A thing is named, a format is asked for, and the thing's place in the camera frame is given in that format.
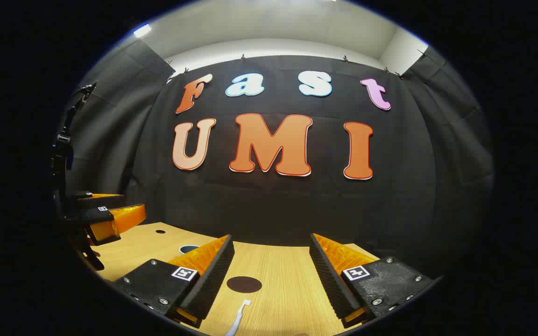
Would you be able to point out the wooden desktop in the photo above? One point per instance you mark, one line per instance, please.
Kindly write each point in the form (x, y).
(278, 303)

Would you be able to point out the dark round coaster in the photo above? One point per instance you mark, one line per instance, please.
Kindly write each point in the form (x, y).
(244, 284)

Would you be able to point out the ceiling light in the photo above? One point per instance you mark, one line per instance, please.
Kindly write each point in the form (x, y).
(142, 31)

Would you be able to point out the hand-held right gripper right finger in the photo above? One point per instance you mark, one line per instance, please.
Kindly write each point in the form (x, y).
(329, 275)

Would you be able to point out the black backdrop cloth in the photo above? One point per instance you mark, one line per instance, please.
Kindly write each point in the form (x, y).
(273, 205)

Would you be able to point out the white toothbrush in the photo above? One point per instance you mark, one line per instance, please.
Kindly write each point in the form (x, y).
(238, 317)

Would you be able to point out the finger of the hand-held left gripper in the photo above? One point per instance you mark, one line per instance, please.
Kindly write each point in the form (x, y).
(96, 201)
(103, 224)

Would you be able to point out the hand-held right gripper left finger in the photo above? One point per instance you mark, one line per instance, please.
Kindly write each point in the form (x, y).
(213, 275)

